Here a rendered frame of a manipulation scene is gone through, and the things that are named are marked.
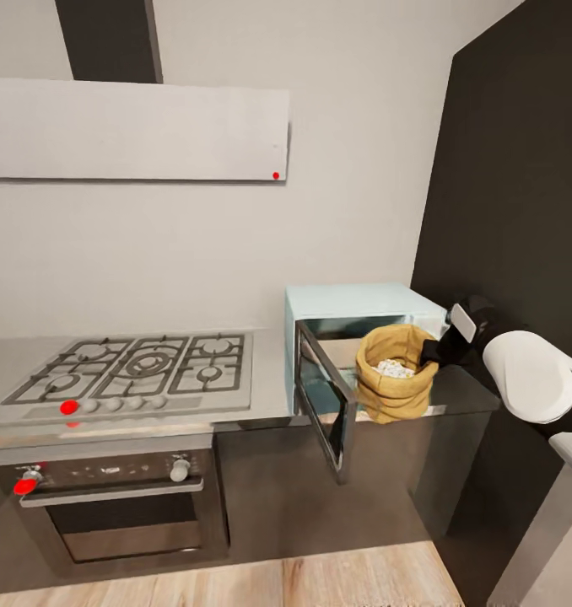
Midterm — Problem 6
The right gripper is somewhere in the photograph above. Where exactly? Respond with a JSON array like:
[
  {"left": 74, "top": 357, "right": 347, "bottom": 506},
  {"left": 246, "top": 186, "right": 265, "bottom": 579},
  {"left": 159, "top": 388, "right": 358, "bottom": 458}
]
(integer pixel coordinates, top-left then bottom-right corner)
[{"left": 423, "top": 335, "right": 476, "bottom": 368}]

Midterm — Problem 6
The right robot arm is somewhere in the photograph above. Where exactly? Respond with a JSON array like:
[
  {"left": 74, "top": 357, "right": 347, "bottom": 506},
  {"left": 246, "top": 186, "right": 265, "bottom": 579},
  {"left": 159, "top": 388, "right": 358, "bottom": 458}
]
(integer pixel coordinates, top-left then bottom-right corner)
[{"left": 423, "top": 295, "right": 572, "bottom": 467}]

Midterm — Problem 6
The microwave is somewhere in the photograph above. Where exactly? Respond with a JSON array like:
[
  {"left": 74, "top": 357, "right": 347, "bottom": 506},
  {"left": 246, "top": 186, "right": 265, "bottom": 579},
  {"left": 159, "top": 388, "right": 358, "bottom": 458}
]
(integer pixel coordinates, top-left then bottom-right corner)
[{"left": 285, "top": 282, "right": 447, "bottom": 486}]

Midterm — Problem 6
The popcorn bag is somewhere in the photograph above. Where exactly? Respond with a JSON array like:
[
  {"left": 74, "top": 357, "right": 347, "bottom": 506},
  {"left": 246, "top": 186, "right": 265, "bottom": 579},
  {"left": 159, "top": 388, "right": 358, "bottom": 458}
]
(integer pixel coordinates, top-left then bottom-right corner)
[{"left": 355, "top": 325, "right": 441, "bottom": 424}]

